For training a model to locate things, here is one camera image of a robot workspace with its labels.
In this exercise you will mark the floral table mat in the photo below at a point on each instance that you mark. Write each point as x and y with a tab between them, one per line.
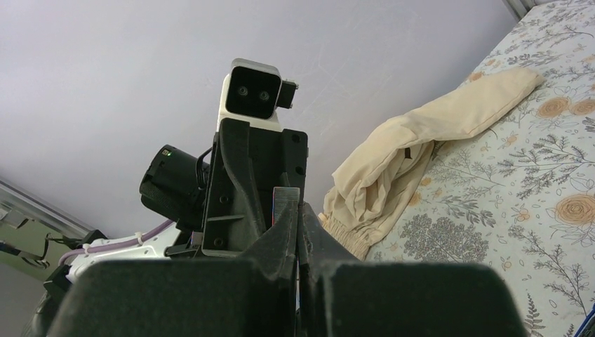
520	196

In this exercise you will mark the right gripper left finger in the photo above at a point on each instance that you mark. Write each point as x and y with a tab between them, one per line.
268	279

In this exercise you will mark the blue stapler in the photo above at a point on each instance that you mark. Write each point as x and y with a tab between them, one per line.
586	329

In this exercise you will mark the beige cloth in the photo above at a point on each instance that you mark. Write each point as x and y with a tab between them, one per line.
374	184

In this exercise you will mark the grey staple strip block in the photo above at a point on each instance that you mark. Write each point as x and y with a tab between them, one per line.
281	197

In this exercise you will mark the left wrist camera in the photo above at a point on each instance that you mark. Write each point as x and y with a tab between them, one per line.
252	92

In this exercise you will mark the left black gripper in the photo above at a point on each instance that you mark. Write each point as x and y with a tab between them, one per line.
246	166

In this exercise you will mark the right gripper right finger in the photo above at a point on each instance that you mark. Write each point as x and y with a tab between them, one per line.
330	281

